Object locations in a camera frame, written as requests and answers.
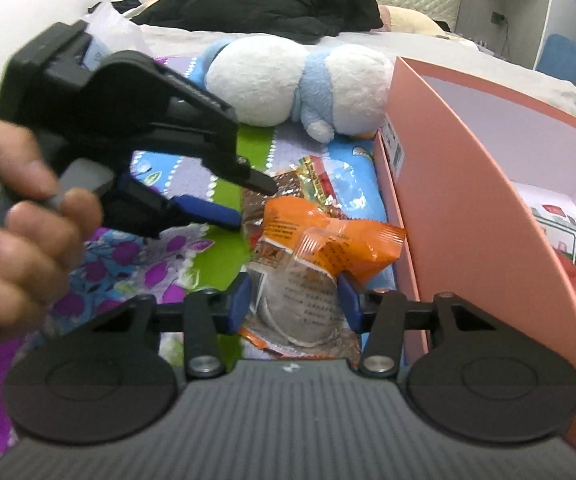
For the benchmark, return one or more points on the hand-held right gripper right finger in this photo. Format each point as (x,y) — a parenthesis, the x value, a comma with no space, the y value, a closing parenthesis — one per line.
(350,305)

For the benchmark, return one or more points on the translucent plastic bag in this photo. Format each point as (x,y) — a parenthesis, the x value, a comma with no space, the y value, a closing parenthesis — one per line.
(118,30)

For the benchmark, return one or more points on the blue cushion pad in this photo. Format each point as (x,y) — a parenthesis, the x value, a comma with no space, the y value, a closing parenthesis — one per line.
(562,60)

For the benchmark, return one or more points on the green label snack packet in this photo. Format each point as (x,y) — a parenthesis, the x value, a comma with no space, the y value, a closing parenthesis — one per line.
(562,230)

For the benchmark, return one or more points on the grey duvet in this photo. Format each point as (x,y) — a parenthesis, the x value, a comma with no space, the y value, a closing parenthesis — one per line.
(467,50)

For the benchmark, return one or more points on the clear packet with grey cake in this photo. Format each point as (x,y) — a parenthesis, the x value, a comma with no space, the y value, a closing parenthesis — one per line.
(298,305)

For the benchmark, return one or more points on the black crumpled clothes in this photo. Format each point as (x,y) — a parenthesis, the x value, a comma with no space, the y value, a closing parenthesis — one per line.
(125,1)

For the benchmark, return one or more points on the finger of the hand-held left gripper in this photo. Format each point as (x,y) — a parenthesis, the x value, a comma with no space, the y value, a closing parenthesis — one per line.
(213,130)
(208,212)

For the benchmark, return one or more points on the pink and beige pillow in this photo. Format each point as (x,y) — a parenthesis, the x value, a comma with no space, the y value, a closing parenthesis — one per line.
(412,19)

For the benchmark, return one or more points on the pink cardboard box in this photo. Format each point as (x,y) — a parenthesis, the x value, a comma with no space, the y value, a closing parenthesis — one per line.
(467,210)

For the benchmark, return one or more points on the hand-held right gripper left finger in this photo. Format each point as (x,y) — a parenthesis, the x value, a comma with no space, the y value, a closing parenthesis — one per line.
(240,305)

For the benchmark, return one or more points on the black wall plug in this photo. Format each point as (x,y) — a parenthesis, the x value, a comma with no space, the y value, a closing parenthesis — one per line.
(498,17)

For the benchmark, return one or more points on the orange snack packet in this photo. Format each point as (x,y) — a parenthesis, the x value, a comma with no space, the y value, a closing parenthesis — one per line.
(347,240)

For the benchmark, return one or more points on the person's left hand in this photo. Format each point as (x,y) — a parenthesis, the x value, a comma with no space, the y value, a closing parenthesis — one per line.
(13,260)

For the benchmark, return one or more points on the brown snack packet red strip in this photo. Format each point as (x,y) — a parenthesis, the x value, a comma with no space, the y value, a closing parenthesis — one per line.
(288,185)

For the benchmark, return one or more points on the white and blue plush toy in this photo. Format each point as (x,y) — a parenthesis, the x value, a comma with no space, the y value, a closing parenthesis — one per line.
(253,80)

